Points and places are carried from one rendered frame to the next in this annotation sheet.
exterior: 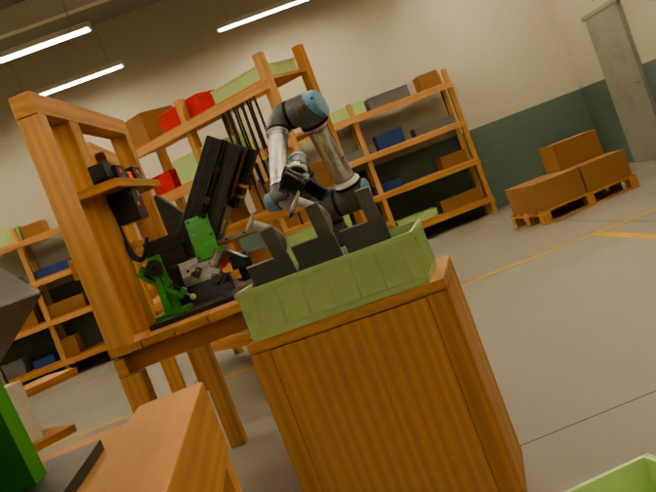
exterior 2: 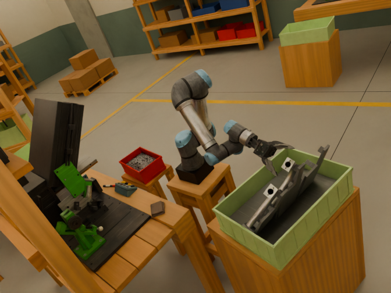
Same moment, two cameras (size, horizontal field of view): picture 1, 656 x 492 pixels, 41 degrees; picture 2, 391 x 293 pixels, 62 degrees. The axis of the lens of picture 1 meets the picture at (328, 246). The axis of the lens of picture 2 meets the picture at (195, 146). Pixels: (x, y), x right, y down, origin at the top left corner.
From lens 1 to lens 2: 2.60 m
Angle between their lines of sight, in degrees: 46
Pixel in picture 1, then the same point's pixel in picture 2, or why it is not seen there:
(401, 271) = (345, 191)
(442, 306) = (356, 202)
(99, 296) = (78, 277)
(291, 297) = (301, 231)
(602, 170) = (104, 67)
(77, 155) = not seen: outside the picture
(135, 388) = not seen: outside the picture
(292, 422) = not seen: outside the picture
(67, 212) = (35, 220)
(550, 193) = (86, 81)
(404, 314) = (344, 214)
